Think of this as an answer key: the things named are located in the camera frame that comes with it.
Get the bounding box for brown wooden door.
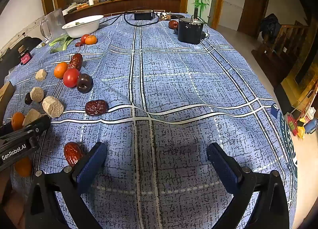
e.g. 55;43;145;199
237;0;270;39

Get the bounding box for dark purple plum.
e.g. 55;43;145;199
77;73;94;94

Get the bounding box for clear glass pitcher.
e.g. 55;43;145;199
40;8;66;41

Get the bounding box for black cylindrical appliance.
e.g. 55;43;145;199
177;8;208;45

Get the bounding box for dark jacket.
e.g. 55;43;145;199
260;14;282;44

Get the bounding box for red hand broom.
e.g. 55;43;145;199
285;113;302;136

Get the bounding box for black power adapter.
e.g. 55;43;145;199
134;12;155;20

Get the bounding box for black adapter cable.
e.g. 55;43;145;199
123;7;162;27

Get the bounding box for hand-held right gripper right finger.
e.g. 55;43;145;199
207;142;291;229

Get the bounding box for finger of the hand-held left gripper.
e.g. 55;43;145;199
0;115;51;143
0;121;13;135

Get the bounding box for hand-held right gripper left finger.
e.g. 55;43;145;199
24;142;108;229

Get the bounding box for green scallions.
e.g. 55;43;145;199
49;34;75;52

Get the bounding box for black leather sofa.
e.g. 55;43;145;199
0;37;43;72

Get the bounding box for blue plastic tub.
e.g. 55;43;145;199
304;118;318;135

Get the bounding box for blue plaid tablecloth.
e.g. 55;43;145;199
5;13;299;229

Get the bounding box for wooden stair railing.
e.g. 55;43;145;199
251;20;311;71

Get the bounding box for dark jar with pink label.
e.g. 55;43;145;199
18;45;33;65

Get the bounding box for brown cardboard box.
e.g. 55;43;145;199
0;81;16;121

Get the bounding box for red jujube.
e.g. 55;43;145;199
85;100;109;117
64;142;84;167
68;53;83;72

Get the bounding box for white basin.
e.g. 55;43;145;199
62;15;104;38

